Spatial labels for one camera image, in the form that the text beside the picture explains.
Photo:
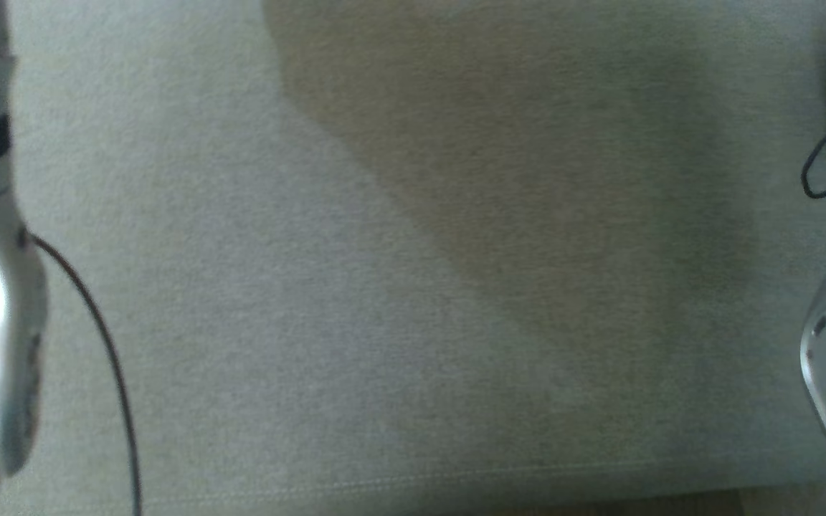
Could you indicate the large grey sofa seat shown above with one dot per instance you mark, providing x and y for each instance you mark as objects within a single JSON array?
[{"x": 384, "y": 287}]

